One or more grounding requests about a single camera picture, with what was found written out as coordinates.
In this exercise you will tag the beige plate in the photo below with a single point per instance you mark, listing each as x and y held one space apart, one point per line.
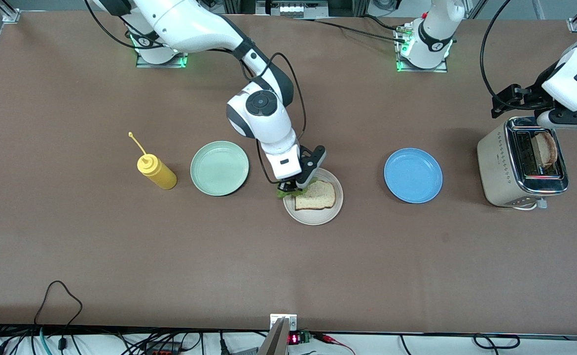
313 218

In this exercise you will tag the red digit display module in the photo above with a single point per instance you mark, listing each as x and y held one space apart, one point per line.
294 338

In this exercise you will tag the pale green plate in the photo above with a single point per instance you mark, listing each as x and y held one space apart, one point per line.
219 168

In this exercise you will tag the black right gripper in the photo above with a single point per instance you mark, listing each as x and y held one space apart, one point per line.
288 186

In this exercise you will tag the blue plate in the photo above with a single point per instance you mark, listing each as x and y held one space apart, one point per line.
413 175

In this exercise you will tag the silver metal bracket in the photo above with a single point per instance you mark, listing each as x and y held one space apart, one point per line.
292 323

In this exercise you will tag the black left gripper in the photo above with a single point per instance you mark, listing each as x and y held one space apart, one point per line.
529 98

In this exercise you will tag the green lettuce leaf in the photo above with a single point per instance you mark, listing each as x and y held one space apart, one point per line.
283 195

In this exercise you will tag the beige and chrome toaster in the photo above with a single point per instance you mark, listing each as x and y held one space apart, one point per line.
493 167

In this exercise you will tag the toasted bread slice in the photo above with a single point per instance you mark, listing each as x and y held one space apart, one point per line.
320 197
547 148

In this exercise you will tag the yellow mustard squeeze bottle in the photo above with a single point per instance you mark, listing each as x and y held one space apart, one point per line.
159 173

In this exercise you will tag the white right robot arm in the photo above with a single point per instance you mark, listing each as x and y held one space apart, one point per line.
264 118

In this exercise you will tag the red alligator clip lead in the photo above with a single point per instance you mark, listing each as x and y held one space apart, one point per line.
325 337

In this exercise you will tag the black control box with lights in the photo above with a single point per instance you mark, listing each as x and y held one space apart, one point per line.
291 9

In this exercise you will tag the grey metal bar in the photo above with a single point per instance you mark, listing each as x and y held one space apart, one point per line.
274 342

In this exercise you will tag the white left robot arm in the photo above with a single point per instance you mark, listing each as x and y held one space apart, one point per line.
434 39

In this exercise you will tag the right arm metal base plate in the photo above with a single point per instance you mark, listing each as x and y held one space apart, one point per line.
160 64

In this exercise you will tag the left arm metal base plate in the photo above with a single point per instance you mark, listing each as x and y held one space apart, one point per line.
421 70

